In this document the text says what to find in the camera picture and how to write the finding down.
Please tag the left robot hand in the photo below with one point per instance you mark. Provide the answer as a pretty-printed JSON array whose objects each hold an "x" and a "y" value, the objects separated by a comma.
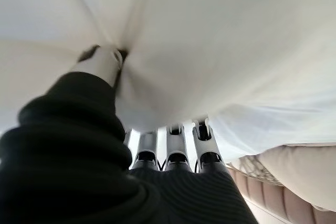
[{"x": 78, "y": 169}]

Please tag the white duvet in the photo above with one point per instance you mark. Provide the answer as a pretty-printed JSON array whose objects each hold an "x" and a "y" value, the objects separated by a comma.
[{"x": 210, "y": 51}]

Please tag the brown tufted headboard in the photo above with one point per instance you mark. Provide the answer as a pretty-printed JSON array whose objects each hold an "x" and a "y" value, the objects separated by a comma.
[{"x": 275, "y": 203}]

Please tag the large beige pillow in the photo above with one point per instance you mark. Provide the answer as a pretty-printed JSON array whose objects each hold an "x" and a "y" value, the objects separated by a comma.
[{"x": 302, "y": 171}]

